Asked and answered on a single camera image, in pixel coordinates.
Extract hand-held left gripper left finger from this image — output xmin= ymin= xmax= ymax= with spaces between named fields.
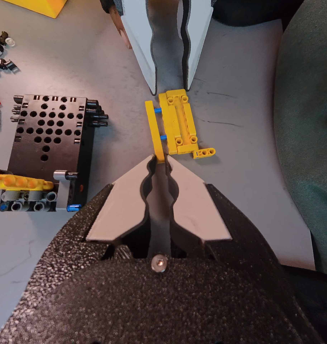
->
xmin=85 ymin=154 xmax=157 ymax=257

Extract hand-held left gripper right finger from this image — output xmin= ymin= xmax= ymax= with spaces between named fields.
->
xmin=165 ymin=154 xmax=233 ymax=253

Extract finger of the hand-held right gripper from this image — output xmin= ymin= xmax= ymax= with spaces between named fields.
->
xmin=180 ymin=0 xmax=215 ymax=92
xmin=120 ymin=0 xmax=157 ymax=97

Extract short yellow lego beam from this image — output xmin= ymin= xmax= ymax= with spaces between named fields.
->
xmin=192 ymin=148 xmax=216 ymax=159

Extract yellow lego beam with pins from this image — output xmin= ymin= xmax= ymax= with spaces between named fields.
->
xmin=145 ymin=100 xmax=169 ymax=164

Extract yellow lego panel piece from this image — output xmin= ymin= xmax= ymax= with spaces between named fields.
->
xmin=158 ymin=89 xmax=199 ymax=155

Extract black lego base block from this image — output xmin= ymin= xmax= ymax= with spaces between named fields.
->
xmin=0 ymin=94 xmax=109 ymax=213

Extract person's right hand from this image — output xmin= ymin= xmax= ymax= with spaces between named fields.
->
xmin=109 ymin=2 xmax=133 ymax=51

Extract person's black pants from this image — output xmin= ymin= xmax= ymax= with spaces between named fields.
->
xmin=212 ymin=0 xmax=305 ymax=27

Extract yellow storage bin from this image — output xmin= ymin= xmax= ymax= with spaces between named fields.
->
xmin=1 ymin=0 xmax=68 ymax=19

